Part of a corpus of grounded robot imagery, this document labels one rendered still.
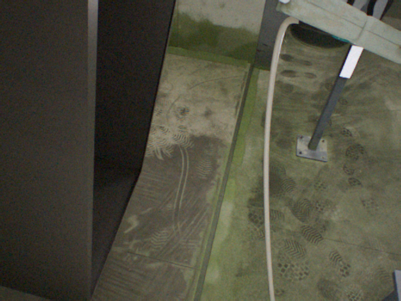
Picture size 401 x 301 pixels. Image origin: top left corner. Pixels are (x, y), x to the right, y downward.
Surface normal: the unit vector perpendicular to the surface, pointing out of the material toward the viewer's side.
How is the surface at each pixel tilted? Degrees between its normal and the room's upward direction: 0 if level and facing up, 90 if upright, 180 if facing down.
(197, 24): 90
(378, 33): 70
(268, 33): 90
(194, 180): 0
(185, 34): 90
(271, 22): 90
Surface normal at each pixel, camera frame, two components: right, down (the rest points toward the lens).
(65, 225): -0.18, 0.73
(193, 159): 0.05, -0.66
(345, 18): 0.37, 0.44
